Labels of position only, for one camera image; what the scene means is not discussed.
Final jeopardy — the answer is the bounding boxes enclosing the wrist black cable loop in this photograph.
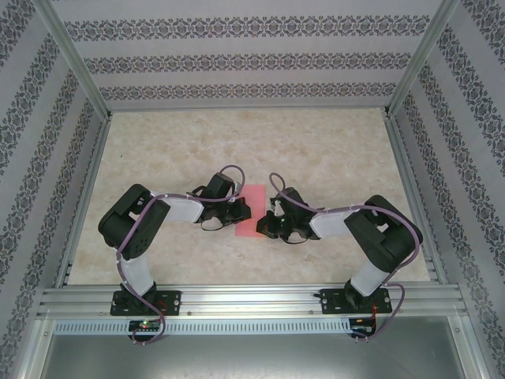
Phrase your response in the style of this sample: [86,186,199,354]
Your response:
[199,219,230,234]
[282,231,312,245]

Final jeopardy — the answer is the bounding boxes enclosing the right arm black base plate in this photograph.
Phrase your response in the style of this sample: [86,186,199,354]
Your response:
[321,287,394,316]

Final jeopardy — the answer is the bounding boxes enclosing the long aluminium mounting rail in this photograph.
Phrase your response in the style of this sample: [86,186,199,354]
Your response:
[37,284,469,319]

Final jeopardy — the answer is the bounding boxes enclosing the circuit board with green light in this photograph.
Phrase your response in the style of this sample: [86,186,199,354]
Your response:
[129,320,161,332]

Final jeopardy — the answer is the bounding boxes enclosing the slotted grey cable duct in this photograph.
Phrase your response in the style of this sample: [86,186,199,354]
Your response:
[53,317,353,335]

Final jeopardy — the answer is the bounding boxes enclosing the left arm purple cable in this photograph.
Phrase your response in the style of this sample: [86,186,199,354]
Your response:
[116,164,248,347]

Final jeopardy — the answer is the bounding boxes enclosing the pink cloth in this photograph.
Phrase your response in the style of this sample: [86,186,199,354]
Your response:
[234,184,266,238]

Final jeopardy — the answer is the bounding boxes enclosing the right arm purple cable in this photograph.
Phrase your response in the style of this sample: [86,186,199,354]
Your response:
[267,171,421,344]

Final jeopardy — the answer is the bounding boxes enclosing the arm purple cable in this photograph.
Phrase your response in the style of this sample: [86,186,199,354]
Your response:
[116,164,248,347]
[267,171,421,344]

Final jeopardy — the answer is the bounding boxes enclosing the right wrist black cable loop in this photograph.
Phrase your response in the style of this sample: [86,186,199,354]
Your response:
[282,231,312,245]

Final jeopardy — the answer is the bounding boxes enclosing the grey sheet metal shelf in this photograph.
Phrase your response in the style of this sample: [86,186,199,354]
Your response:
[29,315,484,379]

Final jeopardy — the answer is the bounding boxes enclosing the left wrist black cable loop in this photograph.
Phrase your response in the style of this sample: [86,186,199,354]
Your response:
[199,219,230,234]

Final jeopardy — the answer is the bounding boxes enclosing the aluminium side rail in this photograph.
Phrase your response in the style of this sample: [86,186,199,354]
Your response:
[384,114,450,284]
[53,112,114,288]

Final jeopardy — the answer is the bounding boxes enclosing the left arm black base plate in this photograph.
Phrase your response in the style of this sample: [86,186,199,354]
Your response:
[111,290,182,317]

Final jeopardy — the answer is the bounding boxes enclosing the aluminium corner post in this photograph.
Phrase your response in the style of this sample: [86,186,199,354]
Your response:
[383,0,463,119]
[37,0,112,122]

